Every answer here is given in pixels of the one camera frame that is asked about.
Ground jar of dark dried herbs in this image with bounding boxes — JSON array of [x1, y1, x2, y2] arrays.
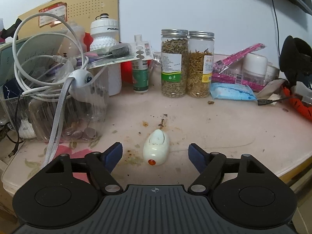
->
[[161, 29, 189, 98]]

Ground jar of yellow dried herbs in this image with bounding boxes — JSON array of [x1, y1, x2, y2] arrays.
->
[[187, 31, 215, 98]]

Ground green white spray bottle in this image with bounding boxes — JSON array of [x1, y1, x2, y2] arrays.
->
[[132, 35, 149, 94]]

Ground white oval device red ends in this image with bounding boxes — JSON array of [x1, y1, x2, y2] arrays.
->
[[143, 129, 170, 166]]

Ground white coiled cable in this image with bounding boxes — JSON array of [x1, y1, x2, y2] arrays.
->
[[12, 13, 98, 100]]

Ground black cloth item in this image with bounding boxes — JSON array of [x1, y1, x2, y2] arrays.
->
[[279, 35, 311, 88]]

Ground pink packaged sticks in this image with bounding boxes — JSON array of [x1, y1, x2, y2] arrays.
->
[[212, 43, 265, 92]]

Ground brown envelope with label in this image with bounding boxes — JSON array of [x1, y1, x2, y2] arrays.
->
[[18, 0, 119, 33]]

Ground blue tissue pack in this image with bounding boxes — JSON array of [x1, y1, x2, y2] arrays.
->
[[210, 82, 257, 101]]

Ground white lidded jar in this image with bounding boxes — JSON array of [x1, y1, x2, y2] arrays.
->
[[242, 53, 268, 86]]

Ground white sports water bottle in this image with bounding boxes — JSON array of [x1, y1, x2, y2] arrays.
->
[[90, 13, 122, 96]]

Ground clear plastic coin container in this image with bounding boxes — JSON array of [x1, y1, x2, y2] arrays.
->
[[28, 82, 111, 142]]

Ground packaged grey brush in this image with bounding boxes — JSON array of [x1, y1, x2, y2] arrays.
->
[[84, 41, 154, 69]]

